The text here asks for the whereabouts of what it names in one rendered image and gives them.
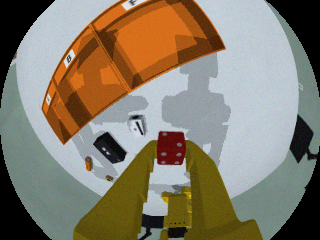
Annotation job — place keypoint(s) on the orange battery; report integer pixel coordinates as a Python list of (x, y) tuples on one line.
[(88, 164)]

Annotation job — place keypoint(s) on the brass hex nut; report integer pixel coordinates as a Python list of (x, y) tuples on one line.
[(109, 178)]

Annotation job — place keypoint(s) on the dark red die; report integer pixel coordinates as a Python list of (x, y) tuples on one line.
[(171, 148)]

